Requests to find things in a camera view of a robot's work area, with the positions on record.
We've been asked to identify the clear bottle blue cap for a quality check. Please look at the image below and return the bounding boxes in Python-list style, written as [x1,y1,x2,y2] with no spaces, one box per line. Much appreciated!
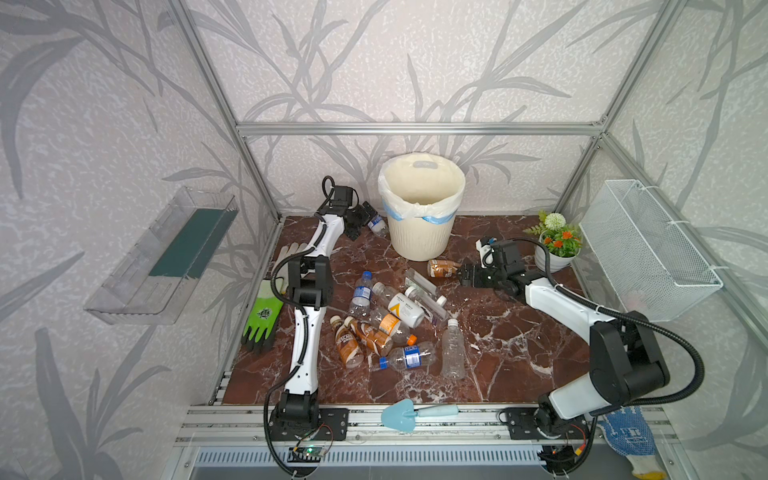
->
[363,201,389,238]

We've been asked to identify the brown coffee drink bottle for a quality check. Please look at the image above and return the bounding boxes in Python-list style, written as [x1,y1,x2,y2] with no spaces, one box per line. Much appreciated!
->
[427,259,462,278]

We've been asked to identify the clear rectangular green-label bottle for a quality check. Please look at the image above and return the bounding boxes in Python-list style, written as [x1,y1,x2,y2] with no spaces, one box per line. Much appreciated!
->
[405,268,450,327]

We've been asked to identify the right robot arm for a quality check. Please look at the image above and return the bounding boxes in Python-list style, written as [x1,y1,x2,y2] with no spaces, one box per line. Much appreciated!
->
[458,238,705,438]

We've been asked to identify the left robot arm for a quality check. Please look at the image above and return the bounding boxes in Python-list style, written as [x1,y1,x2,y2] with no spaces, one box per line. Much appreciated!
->
[268,175,364,429]

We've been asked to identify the white ribbed trash bin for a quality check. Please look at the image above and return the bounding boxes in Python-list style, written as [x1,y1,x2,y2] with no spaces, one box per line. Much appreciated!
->
[377,152,467,263]

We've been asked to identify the translucent white bin liner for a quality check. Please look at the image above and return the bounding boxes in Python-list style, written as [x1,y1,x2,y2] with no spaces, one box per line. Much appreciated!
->
[378,153,466,225]

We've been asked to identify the white ribbed flower pot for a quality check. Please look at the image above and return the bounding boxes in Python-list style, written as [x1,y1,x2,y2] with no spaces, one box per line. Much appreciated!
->
[534,247,581,273]

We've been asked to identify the artificial green flower plant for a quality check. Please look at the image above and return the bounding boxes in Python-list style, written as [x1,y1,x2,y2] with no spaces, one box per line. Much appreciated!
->
[525,211,583,258]

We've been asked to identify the clear bottle white yellow label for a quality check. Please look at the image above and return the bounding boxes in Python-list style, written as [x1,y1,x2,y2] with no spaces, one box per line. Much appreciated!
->
[372,282,425,328]

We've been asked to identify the empty clear bottle white cap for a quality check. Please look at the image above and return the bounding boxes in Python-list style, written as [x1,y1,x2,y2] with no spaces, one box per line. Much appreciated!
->
[441,319,466,381]

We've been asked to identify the clear bottle orange label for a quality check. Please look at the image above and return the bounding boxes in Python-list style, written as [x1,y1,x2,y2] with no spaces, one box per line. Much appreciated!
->
[362,305,418,346]

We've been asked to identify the white knit glove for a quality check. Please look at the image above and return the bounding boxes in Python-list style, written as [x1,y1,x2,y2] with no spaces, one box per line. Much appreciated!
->
[271,242,308,295]

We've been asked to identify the crushed clear bottle blue label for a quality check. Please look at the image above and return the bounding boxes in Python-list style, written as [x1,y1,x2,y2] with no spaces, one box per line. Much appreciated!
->
[373,342,436,371]

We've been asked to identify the brown bottle white cap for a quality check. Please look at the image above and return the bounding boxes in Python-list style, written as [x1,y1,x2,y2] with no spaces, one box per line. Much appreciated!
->
[330,315,364,369]

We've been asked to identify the green black work glove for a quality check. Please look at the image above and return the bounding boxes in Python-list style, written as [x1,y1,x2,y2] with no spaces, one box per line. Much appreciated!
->
[241,280,283,354]

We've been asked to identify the light blue garden trowel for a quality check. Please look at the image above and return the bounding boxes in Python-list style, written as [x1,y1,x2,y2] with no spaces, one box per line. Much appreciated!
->
[381,399,459,433]

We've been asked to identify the blue dotted work glove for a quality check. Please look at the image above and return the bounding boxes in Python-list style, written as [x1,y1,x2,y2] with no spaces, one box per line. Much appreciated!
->
[598,406,668,480]

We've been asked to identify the green circuit board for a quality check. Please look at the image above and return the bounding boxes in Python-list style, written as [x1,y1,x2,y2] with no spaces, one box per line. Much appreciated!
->
[288,444,331,464]

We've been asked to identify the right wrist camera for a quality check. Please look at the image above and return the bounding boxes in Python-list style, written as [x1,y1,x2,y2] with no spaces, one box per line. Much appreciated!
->
[476,237,497,268]

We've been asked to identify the white wire mesh basket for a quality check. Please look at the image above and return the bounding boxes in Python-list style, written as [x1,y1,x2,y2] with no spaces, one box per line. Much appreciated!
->
[580,179,723,322]

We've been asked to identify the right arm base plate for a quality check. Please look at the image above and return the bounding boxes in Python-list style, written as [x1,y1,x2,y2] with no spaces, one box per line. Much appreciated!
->
[497,406,589,441]

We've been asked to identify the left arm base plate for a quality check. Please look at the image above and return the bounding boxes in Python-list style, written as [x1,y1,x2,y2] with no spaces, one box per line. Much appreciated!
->
[266,408,350,442]

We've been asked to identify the clear wall shelf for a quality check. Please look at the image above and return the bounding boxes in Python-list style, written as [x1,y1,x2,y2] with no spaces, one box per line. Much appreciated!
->
[84,187,239,326]

